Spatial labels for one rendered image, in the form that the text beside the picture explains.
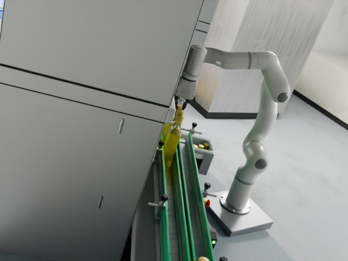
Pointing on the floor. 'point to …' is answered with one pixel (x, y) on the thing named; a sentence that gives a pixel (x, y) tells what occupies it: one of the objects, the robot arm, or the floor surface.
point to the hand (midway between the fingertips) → (179, 105)
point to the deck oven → (292, 11)
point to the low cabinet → (325, 85)
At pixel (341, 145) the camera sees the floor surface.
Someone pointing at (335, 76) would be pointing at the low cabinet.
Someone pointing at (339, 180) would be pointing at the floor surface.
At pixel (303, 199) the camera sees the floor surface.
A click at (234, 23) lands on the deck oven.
